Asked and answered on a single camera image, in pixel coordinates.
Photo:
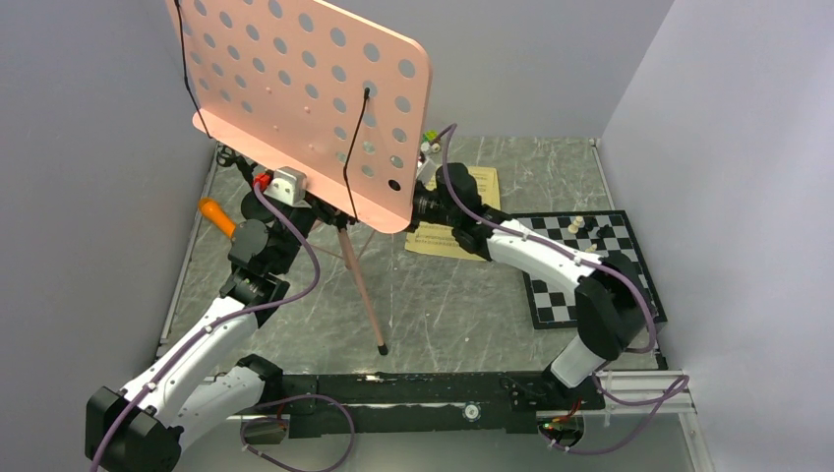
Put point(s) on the red green brick car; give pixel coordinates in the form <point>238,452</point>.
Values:
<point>430,142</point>

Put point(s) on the yellow sheet music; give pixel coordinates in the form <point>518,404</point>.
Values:
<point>437,240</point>

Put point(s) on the orange toy microphone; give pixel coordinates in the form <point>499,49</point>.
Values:
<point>213,212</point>

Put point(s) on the white chess piece upper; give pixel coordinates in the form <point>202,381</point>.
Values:
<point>576,224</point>

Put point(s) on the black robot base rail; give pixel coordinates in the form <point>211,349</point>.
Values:
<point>514,402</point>

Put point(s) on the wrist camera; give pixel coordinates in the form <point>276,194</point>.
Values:
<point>285,185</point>
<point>427,167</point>

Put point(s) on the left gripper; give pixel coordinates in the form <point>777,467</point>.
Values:
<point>324,209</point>

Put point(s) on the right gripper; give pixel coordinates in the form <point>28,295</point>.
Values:
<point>418,187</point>

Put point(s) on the pink music stand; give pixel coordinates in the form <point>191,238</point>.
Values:
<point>308,85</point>

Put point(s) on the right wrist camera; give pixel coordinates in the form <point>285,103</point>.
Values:
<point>427,167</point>

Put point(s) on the black chess piece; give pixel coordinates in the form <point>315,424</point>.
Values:
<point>599,229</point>

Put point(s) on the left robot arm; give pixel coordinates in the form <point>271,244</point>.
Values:
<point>146,424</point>

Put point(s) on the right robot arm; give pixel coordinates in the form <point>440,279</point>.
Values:
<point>610,303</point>

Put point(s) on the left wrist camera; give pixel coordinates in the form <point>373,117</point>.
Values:
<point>285,185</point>

